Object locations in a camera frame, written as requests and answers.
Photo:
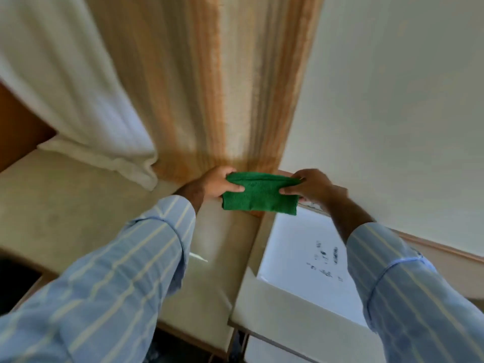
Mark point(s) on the person's left forearm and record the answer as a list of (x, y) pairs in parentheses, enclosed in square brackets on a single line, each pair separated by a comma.
[(106, 275)]

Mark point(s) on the green cloth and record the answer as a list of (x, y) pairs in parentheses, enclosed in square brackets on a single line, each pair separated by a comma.
[(261, 194)]

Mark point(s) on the brown wooden panel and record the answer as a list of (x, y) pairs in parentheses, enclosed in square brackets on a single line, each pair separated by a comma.
[(19, 128)]

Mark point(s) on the white sheer curtain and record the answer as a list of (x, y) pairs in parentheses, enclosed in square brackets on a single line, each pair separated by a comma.
[(72, 79)]

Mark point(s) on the person's right hand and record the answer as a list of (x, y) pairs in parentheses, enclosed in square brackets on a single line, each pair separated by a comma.
[(315, 187)]

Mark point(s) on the brown striped curtain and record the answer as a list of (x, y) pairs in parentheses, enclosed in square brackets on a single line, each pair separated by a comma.
[(211, 79)]

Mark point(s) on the person's left thumb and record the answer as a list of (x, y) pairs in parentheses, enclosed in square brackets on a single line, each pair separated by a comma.
[(234, 188)]

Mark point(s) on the person's right thumb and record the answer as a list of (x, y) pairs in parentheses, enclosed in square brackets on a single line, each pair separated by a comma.
[(290, 190)]

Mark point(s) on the beige seat cushion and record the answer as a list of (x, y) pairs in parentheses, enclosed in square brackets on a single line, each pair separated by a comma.
[(75, 207)]

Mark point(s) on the person's right forearm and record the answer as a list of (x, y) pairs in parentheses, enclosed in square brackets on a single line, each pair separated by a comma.
[(400, 283)]

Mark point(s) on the person's left hand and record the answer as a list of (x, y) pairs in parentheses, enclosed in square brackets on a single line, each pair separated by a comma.
[(213, 183)]

